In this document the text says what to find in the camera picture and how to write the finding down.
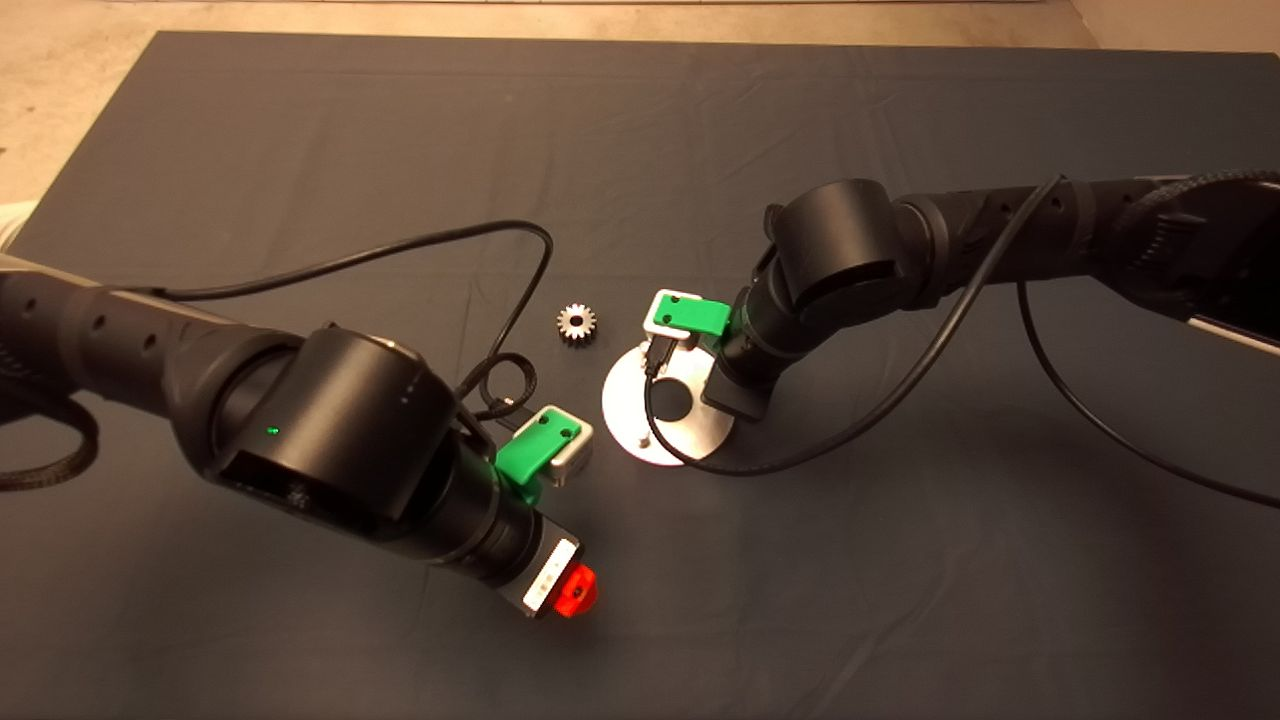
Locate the braided black left arm cable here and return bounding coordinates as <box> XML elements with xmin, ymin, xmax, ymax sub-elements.
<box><xmin>0</xmin><ymin>400</ymin><xmax>101</xmax><ymax>491</ymax></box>

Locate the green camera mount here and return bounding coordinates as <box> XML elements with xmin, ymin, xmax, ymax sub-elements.
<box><xmin>648</xmin><ymin>292</ymin><xmax>731</xmax><ymax>339</ymax></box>
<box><xmin>495</xmin><ymin>405</ymin><xmax>583</xmax><ymax>506</ymax></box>

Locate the black camera cable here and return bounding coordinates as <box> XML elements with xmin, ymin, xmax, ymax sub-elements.
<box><xmin>643</xmin><ymin>175</ymin><xmax>1280</xmax><ymax>509</ymax></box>
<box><xmin>130</xmin><ymin>220</ymin><xmax>555</xmax><ymax>421</ymax></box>

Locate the black right camera cable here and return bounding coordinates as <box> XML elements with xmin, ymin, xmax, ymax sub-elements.
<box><xmin>643</xmin><ymin>175</ymin><xmax>1280</xmax><ymax>509</ymax></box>

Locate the silver right camera box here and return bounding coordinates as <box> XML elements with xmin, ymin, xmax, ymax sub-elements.
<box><xmin>640</xmin><ymin>288</ymin><xmax>713</xmax><ymax>351</ymax></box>

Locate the round metal carrier plate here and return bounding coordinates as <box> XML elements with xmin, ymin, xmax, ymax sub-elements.
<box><xmin>601</xmin><ymin>340</ymin><xmax>736</xmax><ymax>467</ymax></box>

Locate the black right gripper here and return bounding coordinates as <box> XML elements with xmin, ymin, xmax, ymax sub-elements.
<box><xmin>700</xmin><ymin>345</ymin><xmax>776</xmax><ymax>423</ymax></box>

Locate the dark grey table cloth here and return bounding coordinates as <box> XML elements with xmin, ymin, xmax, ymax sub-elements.
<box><xmin>0</xmin><ymin>30</ymin><xmax>1280</xmax><ymax>720</ymax></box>

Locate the black left camera cable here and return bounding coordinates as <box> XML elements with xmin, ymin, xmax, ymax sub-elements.
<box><xmin>130</xmin><ymin>220</ymin><xmax>555</xmax><ymax>421</ymax></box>

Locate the green right camera mount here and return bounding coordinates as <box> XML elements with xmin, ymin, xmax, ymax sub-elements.
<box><xmin>648</xmin><ymin>292</ymin><xmax>731</xmax><ymax>339</ymax></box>

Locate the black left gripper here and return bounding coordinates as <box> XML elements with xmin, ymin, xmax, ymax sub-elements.
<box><xmin>488</xmin><ymin>508</ymin><xmax>598</xmax><ymax>619</ymax></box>

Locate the green left camera mount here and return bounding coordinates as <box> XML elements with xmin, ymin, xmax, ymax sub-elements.
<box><xmin>495</xmin><ymin>405</ymin><xmax>583</xmax><ymax>506</ymax></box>

